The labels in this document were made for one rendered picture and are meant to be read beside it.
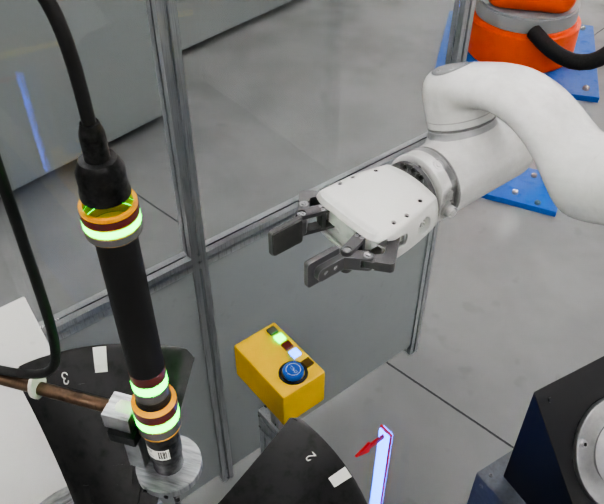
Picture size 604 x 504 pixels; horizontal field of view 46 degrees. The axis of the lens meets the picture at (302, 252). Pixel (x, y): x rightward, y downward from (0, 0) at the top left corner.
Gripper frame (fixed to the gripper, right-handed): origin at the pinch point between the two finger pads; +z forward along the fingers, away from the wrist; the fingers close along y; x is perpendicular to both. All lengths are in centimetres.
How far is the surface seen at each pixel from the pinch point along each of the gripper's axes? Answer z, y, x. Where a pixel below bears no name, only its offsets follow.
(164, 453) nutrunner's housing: 19.2, -2.0, -15.1
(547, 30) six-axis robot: -318, 175, -135
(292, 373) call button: -17, 24, -57
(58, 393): 24.9, 8.2, -11.1
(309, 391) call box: -19, 21, -61
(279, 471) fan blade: 1.1, 4.0, -45.7
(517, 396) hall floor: -125, 32, -166
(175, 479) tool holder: 18.9, -2.5, -19.6
